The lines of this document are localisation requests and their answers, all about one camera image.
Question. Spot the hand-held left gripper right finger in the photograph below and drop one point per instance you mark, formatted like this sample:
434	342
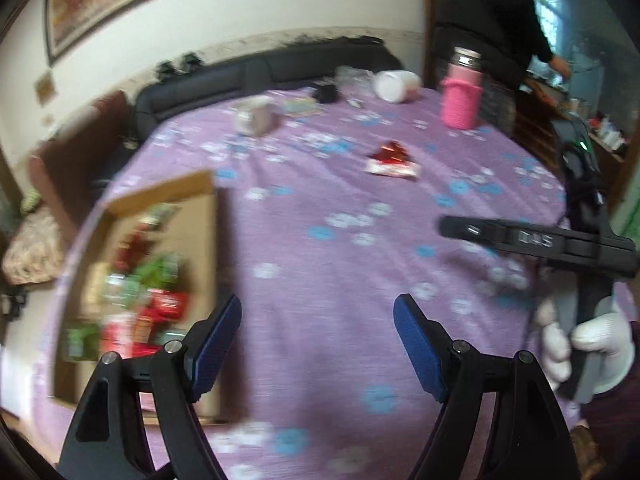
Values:
415	345

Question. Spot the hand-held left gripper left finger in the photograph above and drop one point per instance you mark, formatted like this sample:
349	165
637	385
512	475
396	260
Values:
220	340

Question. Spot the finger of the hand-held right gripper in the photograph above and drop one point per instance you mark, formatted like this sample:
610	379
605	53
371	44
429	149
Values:
475	231

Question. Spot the pile of mixed snack packets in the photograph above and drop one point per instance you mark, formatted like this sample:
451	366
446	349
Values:
135	290

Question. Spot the cardboard box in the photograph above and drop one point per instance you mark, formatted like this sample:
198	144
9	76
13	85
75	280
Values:
200	240

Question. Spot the long red snack packet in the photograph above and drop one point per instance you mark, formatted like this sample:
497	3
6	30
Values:
392	169

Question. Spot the metallic red-brown snack packet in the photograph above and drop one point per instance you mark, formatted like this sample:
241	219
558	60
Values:
392	152

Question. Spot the person's right forearm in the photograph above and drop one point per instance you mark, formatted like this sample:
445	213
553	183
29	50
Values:
615	425

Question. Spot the person's right hand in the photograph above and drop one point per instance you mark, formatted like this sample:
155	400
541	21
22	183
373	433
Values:
610	340

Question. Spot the wooden side cabinet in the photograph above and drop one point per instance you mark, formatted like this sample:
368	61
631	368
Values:
535	120

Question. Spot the bottle with pink knitted sleeve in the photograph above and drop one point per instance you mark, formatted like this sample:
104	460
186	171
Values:
462	92

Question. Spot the purple floral tablecloth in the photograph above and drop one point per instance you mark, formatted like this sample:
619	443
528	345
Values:
325	210

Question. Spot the white mug with red label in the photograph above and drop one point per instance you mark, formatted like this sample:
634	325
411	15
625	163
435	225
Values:
397	85

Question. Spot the clear plastic bag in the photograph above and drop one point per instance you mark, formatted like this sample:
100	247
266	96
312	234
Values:
352	77

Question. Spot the small black holder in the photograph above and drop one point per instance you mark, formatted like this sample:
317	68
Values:
326	92

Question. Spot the floral cushion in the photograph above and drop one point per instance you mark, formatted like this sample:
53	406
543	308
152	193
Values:
32	250

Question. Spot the white ceramic cup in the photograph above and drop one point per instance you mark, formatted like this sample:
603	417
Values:
255	117

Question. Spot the brown armchair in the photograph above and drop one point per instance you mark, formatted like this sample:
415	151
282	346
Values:
65	170

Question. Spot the black sofa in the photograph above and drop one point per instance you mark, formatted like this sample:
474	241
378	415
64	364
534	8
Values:
250	75

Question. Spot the black chargers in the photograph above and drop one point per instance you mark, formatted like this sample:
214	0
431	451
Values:
177	65

